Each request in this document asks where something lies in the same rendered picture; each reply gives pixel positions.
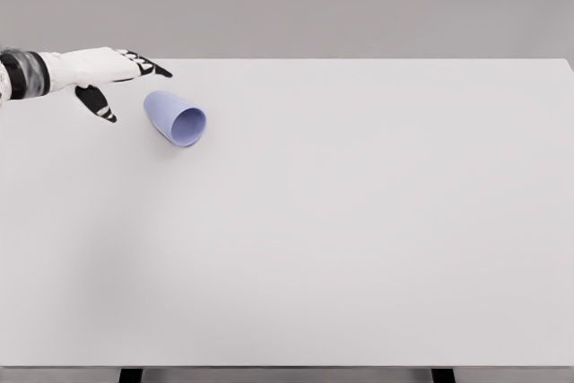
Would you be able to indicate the lavender blue cup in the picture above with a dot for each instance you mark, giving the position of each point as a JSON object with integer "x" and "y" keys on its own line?
{"x": 172, "y": 116}

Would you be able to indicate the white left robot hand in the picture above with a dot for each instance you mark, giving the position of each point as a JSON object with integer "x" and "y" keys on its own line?
{"x": 105, "y": 67}

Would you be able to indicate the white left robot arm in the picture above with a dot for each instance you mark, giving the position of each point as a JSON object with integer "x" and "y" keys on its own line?
{"x": 31, "y": 74}

